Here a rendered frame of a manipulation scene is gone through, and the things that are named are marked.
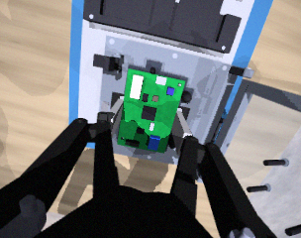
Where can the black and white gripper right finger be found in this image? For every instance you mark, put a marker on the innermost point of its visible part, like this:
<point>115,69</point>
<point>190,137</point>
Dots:
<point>233,212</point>

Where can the green circuit board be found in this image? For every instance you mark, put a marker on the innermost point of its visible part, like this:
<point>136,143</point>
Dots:
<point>150,105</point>

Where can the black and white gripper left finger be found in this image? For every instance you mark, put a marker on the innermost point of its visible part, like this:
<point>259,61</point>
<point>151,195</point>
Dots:
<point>25,201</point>

